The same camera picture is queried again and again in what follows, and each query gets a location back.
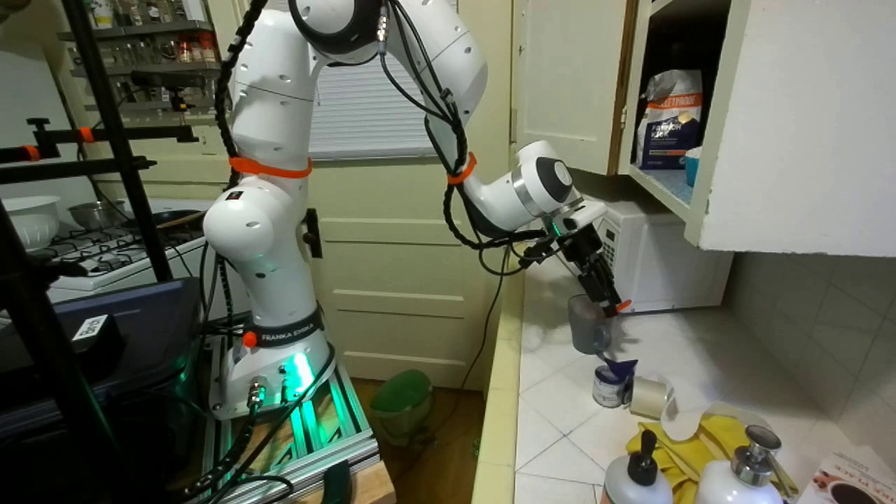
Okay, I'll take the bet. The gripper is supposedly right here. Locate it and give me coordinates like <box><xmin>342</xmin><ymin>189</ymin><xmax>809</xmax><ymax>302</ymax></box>
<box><xmin>558</xmin><ymin>225</ymin><xmax>624</xmax><ymax>316</ymax></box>

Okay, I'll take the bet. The white cupboard door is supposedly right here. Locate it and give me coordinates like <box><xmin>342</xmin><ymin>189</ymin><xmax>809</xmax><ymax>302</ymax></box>
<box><xmin>512</xmin><ymin>0</ymin><xmax>638</xmax><ymax>177</ymax></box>

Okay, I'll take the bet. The grey plastic cup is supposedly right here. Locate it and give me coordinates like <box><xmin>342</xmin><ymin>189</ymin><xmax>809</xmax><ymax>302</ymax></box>
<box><xmin>568</xmin><ymin>294</ymin><xmax>614</xmax><ymax>356</ymax></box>

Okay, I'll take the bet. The white microwave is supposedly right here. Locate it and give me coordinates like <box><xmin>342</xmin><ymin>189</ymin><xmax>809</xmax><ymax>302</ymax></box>
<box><xmin>594</xmin><ymin>199</ymin><xmax>735</xmax><ymax>314</ymax></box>

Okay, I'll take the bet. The small blue and white can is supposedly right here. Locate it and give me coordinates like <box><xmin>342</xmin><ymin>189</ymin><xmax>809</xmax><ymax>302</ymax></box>
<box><xmin>592</xmin><ymin>365</ymin><xmax>632</xmax><ymax>410</ymax></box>

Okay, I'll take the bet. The clear glass jar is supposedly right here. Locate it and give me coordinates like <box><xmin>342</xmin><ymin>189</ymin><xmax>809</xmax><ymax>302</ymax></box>
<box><xmin>628</xmin><ymin>375</ymin><xmax>676</xmax><ymax>421</ymax></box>

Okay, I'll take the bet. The coffee bag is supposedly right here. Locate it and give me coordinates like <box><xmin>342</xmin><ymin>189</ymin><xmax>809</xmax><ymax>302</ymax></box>
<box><xmin>636</xmin><ymin>69</ymin><xmax>704</xmax><ymax>172</ymax></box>

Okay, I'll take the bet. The yellow cloth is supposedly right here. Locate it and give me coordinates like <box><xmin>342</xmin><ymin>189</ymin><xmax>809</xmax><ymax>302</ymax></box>
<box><xmin>625</xmin><ymin>412</ymin><xmax>800</xmax><ymax>504</ymax></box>

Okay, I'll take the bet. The soap dispenser with black pump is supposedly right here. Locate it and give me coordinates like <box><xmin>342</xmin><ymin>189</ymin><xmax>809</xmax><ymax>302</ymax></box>
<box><xmin>602</xmin><ymin>429</ymin><xmax>674</xmax><ymax>504</ymax></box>

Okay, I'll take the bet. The white panelled door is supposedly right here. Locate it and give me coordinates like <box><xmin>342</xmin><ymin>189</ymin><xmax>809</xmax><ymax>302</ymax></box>
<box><xmin>307</xmin><ymin>0</ymin><xmax>517</xmax><ymax>391</ymax></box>

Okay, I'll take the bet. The green bin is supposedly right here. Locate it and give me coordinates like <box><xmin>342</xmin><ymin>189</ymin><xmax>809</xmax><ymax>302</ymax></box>
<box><xmin>369</xmin><ymin>369</ymin><xmax>435</xmax><ymax>447</ymax></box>

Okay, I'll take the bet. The soap dispenser with silver pump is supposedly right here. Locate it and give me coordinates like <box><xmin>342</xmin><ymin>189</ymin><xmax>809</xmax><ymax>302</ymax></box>
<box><xmin>693</xmin><ymin>424</ymin><xmax>803</xmax><ymax>504</ymax></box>

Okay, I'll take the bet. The window blind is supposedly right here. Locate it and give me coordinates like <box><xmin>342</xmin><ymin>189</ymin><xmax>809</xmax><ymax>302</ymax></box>
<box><xmin>308</xmin><ymin>0</ymin><xmax>457</xmax><ymax>160</ymax></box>

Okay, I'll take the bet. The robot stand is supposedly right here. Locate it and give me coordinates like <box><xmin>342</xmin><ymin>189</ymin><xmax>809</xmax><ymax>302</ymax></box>
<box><xmin>188</xmin><ymin>335</ymin><xmax>397</xmax><ymax>504</ymax></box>

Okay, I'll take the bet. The printed booklet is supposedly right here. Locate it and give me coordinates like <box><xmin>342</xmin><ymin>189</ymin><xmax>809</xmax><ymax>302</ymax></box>
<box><xmin>797</xmin><ymin>445</ymin><xmax>896</xmax><ymax>504</ymax></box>

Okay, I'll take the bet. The black frying pan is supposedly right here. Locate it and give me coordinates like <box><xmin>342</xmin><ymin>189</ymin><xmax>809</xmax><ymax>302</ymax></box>
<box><xmin>120</xmin><ymin>208</ymin><xmax>208</xmax><ymax>233</ymax></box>

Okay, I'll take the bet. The spice rack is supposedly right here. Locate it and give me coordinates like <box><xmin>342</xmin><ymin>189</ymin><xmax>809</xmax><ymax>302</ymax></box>
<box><xmin>57</xmin><ymin>0</ymin><xmax>226</xmax><ymax>121</ymax></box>

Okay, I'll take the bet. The black power brick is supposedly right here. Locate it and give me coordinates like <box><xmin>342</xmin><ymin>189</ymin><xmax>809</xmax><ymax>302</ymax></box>
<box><xmin>69</xmin><ymin>314</ymin><xmax>128</xmax><ymax>368</ymax></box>

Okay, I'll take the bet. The white gas stove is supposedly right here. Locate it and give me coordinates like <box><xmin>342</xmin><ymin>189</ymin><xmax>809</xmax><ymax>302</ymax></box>
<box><xmin>0</xmin><ymin>198</ymin><xmax>235</xmax><ymax>312</ymax></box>

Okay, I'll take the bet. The black stand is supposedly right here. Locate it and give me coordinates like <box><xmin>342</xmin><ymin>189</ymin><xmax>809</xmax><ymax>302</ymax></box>
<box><xmin>0</xmin><ymin>0</ymin><xmax>199</xmax><ymax>504</ymax></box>

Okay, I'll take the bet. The white bowl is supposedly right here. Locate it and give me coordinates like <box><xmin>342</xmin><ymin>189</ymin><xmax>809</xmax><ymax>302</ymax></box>
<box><xmin>0</xmin><ymin>195</ymin><xmax>62</xmax><ymax>251</ymax></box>

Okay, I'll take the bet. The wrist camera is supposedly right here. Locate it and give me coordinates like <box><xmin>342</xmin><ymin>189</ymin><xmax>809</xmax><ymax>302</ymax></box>
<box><xmin>519</xmin><ymin>237</ymin><xmax>561</xmax><ymax>266</ymax></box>

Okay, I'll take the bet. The black cable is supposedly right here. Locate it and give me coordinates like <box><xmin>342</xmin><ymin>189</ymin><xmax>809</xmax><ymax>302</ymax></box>
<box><xmin>458</xmin><ymin>265</ymin><xmax>513</xmax><ymax>391</ymax></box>

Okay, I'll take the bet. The white wall cupboard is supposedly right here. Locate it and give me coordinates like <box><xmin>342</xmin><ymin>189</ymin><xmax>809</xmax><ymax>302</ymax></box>
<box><xmin>511</xmin><ymin>0</ymin><xmax>896</xmax><ymax>258</ymax></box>

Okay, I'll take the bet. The black door handle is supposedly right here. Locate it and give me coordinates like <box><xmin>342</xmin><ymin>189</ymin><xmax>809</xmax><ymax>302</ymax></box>
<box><xmin>302</xmin><ymin>208</ymin><xmax>325</xmax><ymax>260</ymax></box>

